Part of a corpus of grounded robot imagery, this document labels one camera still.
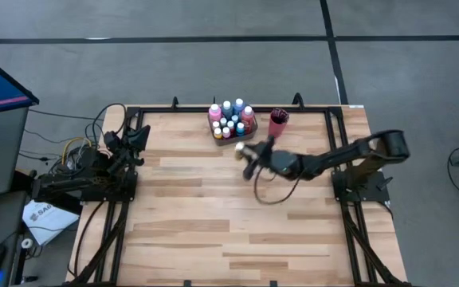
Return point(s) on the black desk support bar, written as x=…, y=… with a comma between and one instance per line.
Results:
x=54, y=201

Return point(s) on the large blue paint bottle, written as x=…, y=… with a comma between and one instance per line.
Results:
x=238, y=104

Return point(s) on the short black lever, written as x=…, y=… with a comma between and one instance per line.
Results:
x=385, y=183

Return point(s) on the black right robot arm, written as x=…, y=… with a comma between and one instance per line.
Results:
x=333, y=157

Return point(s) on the grey translucent plastic bin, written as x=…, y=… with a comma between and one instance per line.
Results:
x=235, y=137

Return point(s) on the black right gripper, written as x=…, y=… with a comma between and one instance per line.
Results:
x=260, y=157

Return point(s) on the small black bracket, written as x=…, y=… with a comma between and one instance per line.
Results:
x=187, y=284
x=273, y=284

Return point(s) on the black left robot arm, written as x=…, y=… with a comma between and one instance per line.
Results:
x=74, y=183

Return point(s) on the white tape roll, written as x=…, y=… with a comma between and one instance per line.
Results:
x=27, y=243

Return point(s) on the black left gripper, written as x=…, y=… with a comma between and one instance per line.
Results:
x=125, y=149

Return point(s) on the black table clamp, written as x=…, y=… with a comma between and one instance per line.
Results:
x=175, y=102
x=298, y=99

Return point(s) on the pinkish red plastic cup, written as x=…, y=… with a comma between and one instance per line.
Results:
x=277, y=125

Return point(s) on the large red paint bottle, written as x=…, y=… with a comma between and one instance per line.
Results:
x=248, y=114

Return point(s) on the white paper booklet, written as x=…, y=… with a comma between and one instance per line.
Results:
x=50, y=221

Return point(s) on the large teal paint bottle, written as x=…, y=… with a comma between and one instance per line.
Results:
x=226, y=107

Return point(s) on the large pink paint bottle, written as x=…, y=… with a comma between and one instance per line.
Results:
x=214, y=112

